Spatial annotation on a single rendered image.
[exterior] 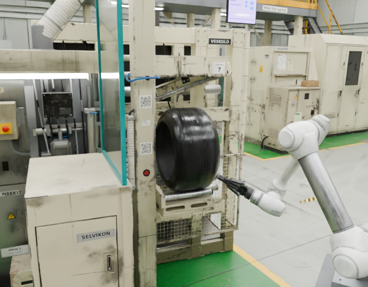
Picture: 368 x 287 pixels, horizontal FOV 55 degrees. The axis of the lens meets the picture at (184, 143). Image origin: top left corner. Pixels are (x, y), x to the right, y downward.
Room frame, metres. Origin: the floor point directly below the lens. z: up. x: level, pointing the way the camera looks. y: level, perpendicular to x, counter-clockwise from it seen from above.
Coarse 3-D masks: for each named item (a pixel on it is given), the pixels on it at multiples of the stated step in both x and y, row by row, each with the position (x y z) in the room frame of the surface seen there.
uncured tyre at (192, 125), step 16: (176, 112) 2.19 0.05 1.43; (192, 112) 2.21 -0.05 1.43; (160, 128) 2.39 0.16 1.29; (176, 128) 2.09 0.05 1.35; (192, 128) 2.08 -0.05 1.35; (208, 128) 2.12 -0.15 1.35; (160, 144) 2.49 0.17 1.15; (176, 144) 2.04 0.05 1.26; (192, 144) 2.03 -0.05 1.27; (208, 144) 2.06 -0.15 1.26; (160, 160) 2.40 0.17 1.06; (176, 160) 2.03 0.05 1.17; (192, 160) 2.01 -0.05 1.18; (208, 160) 2.05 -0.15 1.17; (176, 176) 2.04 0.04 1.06; (192, 176) 2.03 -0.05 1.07; (208, 176) 2.08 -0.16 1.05
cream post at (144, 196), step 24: (144, 0) 2.11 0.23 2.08; (144, 24) 2.11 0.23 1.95; (144, 48) 2.11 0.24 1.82; (144, 72) 2.11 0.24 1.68; (144, 120) 2.10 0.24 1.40; (144, 168) 2.10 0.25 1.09; (144, 192) 2.10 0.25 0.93; (144, 216) 2.10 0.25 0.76; (144, 240) 2.10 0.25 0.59; (144, 264) 2.10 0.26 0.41
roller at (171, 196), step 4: (208, 188) 2.20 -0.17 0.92; (176, 192) 2.13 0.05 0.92; (180, 192) 2.13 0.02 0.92; (184, 192) 2.13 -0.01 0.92; (188, 192) 2.14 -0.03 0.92; (192, 192) 2.14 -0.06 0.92; (196, 192) 2.15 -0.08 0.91; (200, 192) 2.16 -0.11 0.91; (204, 192) 2.17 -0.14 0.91; (208, 192) 2.18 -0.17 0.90; (212, 192) 2.19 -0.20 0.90; (168, 196) 2.08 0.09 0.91; (172, 196) 2.09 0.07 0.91; (176, 196) 2.10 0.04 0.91; (180, 196) 2.11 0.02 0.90; (184, 196) 2.12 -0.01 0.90; (188, 196) 2.13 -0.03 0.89; (192, 196) 2.14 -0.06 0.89; (196, 196) 2.16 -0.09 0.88; (168, 200) 2.09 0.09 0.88
